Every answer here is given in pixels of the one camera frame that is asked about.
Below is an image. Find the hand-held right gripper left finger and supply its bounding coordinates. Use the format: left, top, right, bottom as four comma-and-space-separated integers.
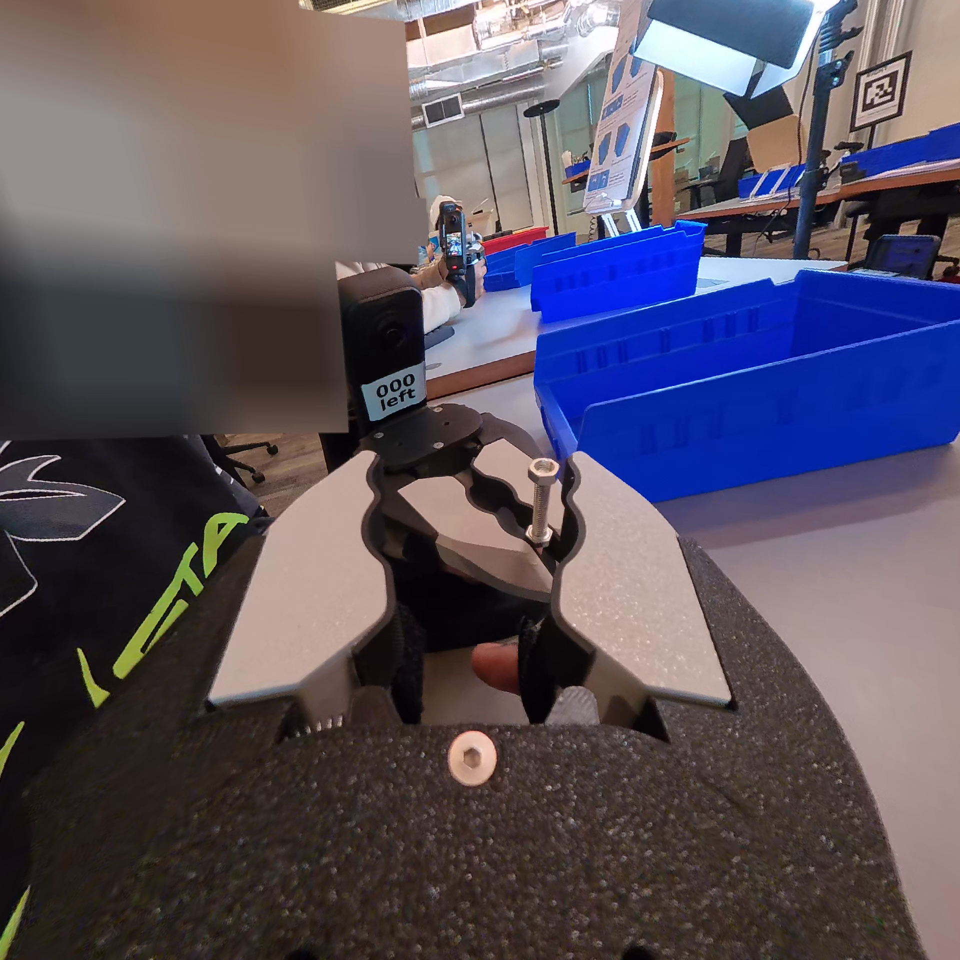
207, 447, 424, 732

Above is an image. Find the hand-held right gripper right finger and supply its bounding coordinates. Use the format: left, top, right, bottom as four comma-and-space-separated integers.
518, 450, 736, 732

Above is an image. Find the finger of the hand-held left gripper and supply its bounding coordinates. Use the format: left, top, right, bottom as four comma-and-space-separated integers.
459, 443, 544, 544
395, 485, 559, 601

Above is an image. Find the long thin silver bolt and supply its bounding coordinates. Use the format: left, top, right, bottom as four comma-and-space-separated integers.
527, 480, 555, 547

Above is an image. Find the blue plastic bin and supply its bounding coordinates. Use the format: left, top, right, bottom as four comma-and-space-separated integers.
530, 221, 706, 324
534, 270, 960, 504
483, 230, 579, 291
738, 165, 811, 201
840, 125, 960, 181

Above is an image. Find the black office chair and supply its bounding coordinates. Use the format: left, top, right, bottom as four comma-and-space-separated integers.
203, 435, 282, 489

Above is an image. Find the red plastic bin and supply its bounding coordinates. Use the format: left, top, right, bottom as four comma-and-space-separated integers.
483, 225, 550, 253

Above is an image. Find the black printed shirt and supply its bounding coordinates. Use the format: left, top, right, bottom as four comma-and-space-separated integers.
0, 435, 271, 931

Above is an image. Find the black floor lamp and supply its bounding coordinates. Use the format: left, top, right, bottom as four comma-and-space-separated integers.
522, 99, 564, 238

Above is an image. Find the roll-up banner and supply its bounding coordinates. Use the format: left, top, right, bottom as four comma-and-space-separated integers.
582, 0, 664, 214

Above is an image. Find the wooden chair back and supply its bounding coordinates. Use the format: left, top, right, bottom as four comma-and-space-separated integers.
746, 117, 804, 169

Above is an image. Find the dark blue bag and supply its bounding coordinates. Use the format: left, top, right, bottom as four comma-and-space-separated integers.
863, 233, 942, 279

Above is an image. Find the studio light on stand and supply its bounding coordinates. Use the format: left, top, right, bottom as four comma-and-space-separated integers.
630, 0, 864, 259

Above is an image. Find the long wooden desk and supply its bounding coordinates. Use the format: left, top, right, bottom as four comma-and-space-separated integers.
675, 162, 960, 271

